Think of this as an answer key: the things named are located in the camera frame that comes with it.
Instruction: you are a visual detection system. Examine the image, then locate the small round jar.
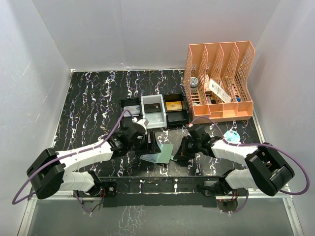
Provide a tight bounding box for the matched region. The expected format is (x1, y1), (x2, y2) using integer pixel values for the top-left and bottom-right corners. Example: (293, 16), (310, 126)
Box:
(190, 77), (199, 92)

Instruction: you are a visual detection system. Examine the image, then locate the black tray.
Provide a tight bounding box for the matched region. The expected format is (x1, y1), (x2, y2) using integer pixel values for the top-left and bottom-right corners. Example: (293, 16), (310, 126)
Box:
(163, 92), (189, 128)
(120, 97), (142, 129)

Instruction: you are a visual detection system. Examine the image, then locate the white middle tray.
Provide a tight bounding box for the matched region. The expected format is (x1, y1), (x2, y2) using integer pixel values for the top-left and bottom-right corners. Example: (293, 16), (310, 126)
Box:
(140, 94), (167, 129)

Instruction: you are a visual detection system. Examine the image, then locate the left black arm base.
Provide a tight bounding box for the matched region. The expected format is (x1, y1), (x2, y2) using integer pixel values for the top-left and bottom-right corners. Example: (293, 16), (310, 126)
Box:
(85, 181), (117, 198)

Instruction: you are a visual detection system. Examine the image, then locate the orange file organizer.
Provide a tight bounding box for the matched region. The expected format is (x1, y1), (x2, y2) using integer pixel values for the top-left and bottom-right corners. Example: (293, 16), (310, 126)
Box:
(183, 41), (255, 123)

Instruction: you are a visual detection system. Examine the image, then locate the green card holder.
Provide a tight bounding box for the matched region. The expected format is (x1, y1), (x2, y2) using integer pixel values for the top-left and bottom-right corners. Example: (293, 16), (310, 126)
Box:
(140, 144), (174, 164)

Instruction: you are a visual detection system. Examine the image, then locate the right black tray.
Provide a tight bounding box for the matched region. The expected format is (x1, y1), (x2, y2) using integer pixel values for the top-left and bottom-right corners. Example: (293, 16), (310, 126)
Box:
(163, 92), (189, 128)

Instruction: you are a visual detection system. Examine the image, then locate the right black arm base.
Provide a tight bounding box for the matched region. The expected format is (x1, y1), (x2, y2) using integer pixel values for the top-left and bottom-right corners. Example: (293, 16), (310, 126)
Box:
(197, 180), (239, 200)

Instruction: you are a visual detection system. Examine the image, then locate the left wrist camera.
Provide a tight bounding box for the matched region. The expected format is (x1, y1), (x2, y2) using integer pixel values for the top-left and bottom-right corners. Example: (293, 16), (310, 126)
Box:
(131, 117), (149, 129)

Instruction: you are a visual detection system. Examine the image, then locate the aluminium frame rail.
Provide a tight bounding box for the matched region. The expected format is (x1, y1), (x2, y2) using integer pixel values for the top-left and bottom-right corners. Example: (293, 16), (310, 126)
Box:
(18, 191), (304, 236)

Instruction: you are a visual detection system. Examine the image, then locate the white paper packet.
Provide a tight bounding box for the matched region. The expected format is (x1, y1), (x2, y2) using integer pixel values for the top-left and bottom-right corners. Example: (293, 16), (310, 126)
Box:
(209, 79), (231, 103)

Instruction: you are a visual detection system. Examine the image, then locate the black credit card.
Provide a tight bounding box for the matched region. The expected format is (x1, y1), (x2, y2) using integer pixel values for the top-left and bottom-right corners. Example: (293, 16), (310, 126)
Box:
(144, 103), (161, 113)

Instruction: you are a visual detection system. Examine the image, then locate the round blue tape roll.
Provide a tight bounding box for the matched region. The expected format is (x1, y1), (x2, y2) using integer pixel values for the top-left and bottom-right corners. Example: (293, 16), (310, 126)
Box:
(224, 130), (241, 144)

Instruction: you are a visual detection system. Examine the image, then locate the left black tray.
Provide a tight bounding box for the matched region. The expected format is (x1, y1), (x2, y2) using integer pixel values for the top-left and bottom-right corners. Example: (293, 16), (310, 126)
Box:
(120, 97), (142, 129)

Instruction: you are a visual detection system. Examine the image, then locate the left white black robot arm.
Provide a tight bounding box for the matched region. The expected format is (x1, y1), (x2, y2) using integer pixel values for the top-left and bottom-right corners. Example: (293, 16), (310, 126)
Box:
(27, 122), (161, 200)

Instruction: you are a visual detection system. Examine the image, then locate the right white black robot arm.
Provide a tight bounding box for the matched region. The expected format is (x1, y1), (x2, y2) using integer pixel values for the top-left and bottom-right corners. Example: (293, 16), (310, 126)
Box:
(173, 124), (295, 196)

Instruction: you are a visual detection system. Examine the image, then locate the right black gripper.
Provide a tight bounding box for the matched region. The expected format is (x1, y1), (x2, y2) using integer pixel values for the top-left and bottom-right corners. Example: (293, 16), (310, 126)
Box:
(174, 136), (201, 160)

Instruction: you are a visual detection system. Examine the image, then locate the gold credit card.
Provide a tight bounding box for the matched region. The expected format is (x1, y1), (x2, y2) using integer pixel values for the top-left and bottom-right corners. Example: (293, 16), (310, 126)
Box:
(166, 101), (183, 112)

